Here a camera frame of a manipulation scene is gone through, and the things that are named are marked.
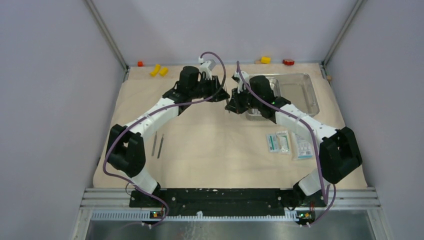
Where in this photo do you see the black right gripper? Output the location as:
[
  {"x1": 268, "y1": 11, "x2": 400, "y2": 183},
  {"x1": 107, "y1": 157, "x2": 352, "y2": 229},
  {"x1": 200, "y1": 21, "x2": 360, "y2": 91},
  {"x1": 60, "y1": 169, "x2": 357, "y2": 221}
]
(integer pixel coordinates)
[{"x1": 226, "y1": 85, "x2": 262, "y2": 115}]

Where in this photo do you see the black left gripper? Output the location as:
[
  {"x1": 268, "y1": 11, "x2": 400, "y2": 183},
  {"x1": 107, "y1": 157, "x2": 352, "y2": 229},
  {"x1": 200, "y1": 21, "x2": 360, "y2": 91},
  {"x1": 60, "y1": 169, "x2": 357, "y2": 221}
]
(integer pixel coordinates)
[{"x1": 189, "y1": 75, "x2": 230, "y2": 102}]

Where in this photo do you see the small steel instrument tray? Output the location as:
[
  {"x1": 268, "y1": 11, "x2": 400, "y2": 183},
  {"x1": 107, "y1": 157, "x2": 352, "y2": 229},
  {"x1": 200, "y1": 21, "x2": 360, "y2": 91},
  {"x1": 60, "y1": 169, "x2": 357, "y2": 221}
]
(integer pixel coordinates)
[{"x1": 245, "y1": 74, "x2": 281, "y2": 121}]

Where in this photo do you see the beige wrapping cloth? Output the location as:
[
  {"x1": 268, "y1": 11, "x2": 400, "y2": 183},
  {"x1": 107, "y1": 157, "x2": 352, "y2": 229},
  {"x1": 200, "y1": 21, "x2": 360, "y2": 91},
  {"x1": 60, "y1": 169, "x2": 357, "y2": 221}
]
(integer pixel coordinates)
[{"x1": 109, "y1": 64, "x2": 345, "y2": 188}]

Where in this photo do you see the teal white sterile packet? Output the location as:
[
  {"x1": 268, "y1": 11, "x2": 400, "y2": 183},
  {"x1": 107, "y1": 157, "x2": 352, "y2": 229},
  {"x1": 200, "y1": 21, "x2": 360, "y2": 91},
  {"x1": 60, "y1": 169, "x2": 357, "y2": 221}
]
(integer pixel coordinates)
[{"x1": 266, "y1": 133, "x2": 281, "y2": 153}]

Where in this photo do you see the large steel tray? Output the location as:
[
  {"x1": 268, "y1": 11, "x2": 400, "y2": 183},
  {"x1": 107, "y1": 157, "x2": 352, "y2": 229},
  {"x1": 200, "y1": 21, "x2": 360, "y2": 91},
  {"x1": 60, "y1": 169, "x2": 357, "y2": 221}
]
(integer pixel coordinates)
[{"x1": 249, "y1": 73, "x2": 320, "y2": 117}]

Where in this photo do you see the blue white sterile pouch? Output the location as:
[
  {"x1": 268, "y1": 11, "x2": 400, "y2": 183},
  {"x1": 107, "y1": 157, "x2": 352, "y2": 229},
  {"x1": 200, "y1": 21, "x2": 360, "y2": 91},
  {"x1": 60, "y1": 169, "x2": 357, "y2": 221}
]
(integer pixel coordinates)
[{"x1": 291, "y1": 132, "x2": 314, "y2": 161}]

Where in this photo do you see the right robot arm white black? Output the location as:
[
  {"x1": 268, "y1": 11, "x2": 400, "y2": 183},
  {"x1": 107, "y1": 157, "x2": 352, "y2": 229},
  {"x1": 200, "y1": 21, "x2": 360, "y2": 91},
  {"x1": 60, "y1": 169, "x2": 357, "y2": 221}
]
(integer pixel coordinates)
[{"x1": 225, "y1": 73, "x2": 363, "y2": 206}]

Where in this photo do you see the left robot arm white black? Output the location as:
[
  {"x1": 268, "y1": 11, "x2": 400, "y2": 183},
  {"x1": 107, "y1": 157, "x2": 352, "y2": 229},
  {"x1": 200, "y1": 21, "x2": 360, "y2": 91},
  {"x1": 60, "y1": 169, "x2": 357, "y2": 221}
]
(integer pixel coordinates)
[{"x1": 103, "y1": 66, "x2": 230, "y2": 207}]

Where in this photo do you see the yellow block at back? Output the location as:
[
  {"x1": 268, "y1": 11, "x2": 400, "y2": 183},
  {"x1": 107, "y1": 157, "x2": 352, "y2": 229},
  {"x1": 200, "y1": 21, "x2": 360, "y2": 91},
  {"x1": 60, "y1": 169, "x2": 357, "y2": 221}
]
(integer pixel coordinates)
[{"x1": 260, "y1": 56, "x2": 272, "y2": 64}]

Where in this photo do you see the yellow block left two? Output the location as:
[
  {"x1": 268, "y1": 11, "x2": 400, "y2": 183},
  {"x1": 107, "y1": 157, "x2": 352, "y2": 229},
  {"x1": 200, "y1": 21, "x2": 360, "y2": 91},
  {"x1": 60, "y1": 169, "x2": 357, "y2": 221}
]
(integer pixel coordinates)
[{"x1": 158, "y1": 67, "x2": 169, "y2": 77}]

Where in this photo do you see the red object at back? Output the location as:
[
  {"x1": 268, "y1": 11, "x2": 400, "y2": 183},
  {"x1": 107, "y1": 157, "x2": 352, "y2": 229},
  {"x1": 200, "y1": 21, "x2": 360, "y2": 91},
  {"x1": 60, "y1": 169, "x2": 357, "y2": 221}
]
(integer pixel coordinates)
[{"x1": 282, "y1": 58, "x2": 295, "y2": 66}]

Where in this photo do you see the yellow block left one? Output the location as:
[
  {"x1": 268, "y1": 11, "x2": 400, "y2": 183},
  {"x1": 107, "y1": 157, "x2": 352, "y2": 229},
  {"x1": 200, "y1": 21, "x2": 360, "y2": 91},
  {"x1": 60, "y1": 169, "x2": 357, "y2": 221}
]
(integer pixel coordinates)
[{"x1": 150, "y1": 64, "x2": 161, "y2": 77}]

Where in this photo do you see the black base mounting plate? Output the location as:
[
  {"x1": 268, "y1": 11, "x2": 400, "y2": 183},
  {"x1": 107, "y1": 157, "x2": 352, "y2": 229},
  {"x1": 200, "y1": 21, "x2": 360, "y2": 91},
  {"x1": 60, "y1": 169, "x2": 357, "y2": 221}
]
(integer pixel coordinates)
[{"x1": 129, "y1": 188, "x2": 325, "y2": 217}]

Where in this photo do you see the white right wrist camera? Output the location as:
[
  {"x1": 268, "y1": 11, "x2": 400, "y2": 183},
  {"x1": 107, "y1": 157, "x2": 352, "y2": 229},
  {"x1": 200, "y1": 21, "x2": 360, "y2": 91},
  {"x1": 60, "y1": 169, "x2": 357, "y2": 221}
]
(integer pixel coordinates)
[{"x1": 232, "y1": 70, "x2": 250, "y2": 94}]

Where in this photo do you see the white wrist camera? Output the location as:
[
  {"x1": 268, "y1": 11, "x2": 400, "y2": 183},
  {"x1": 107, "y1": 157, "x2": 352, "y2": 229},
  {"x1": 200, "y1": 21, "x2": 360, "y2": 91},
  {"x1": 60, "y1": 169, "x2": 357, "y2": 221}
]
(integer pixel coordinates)
[
  {"x1": 198, "y1": 57, "x2": 217, "y2": 81},
  {"x1": 232, "y1": 70, "x2": 250, "y2": 94}
]

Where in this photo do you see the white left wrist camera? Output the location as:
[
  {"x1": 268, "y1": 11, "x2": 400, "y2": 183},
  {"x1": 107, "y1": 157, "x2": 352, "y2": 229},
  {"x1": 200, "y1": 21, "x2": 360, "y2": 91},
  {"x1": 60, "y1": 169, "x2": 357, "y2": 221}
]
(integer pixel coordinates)
[{"x1": 198, "y1": 57, "x2": 217, "y2": 81}]

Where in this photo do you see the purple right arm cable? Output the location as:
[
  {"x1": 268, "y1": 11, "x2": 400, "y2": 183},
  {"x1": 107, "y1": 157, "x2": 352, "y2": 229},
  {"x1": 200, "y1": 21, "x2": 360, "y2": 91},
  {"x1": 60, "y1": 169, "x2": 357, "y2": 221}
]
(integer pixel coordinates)
[{"x1": 235, "y1": 60, "x2": 337, "y2": 227}]

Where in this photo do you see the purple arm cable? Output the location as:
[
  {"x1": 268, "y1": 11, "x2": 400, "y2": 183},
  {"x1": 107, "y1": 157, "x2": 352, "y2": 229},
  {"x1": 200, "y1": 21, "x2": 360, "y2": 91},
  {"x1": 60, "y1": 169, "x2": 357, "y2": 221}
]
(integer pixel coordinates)
[
  {"x1": 102, "y1": 51, "x2": 227, "y2": 229},
  {"x1": 235, "y1": 60, "x2": 337, "y2": 227}
]

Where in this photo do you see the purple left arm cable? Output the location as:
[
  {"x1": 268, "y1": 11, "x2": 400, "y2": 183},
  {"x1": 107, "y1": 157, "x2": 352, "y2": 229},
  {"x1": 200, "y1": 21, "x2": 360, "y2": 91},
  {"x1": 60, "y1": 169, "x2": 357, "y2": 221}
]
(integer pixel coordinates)
[{"x1": 102, "y1": 51, "x2": 227, "y2": 229}]

